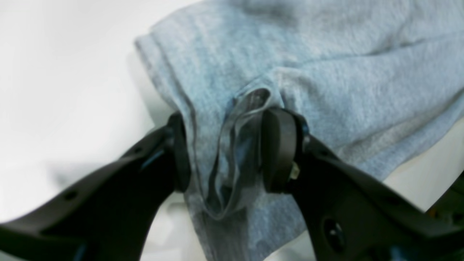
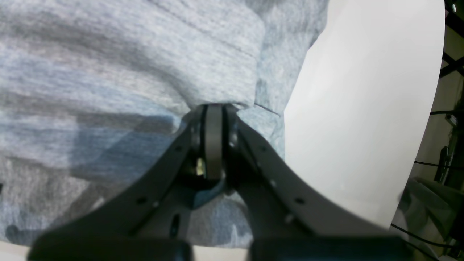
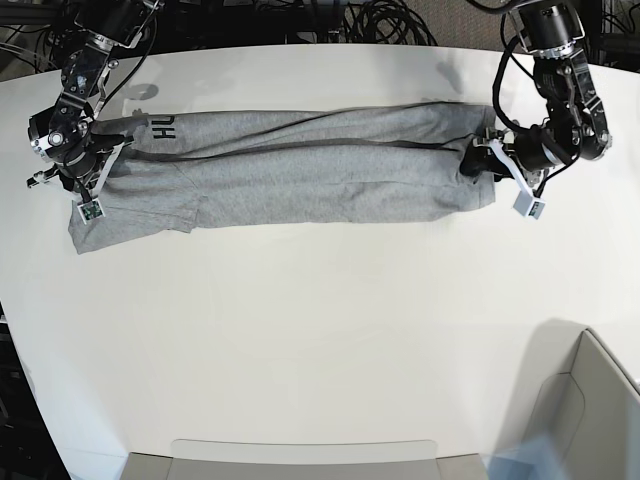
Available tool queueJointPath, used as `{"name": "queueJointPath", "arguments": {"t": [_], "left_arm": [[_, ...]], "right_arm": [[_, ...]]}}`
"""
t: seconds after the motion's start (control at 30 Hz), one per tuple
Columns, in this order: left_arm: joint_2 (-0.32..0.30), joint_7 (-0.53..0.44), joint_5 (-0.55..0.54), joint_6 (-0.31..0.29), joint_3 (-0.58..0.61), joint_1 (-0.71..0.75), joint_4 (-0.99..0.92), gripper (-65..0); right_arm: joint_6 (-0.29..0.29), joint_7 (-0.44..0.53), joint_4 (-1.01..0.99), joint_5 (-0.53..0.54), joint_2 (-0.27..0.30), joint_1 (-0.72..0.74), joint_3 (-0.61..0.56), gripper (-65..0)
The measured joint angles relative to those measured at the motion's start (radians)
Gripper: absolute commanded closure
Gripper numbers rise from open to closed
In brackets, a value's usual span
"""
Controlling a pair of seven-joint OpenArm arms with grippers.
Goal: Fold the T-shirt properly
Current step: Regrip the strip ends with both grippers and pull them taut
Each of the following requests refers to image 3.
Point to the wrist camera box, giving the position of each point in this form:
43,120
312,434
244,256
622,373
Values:
90,210
529,206

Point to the grey bin right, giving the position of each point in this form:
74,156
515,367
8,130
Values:
585,422

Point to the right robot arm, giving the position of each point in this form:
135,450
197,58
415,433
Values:
61,134

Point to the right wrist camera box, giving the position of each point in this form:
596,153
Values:
90,210

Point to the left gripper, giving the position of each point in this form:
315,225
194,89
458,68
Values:
533,160

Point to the grey T-shirt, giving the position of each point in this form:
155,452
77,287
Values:
244,168

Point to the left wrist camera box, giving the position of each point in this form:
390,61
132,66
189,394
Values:
529,206

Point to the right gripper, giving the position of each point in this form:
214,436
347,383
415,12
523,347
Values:
80,168

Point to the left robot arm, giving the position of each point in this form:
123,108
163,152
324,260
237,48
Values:
575,126

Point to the blue cloth in corner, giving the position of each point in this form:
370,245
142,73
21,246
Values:
525,457

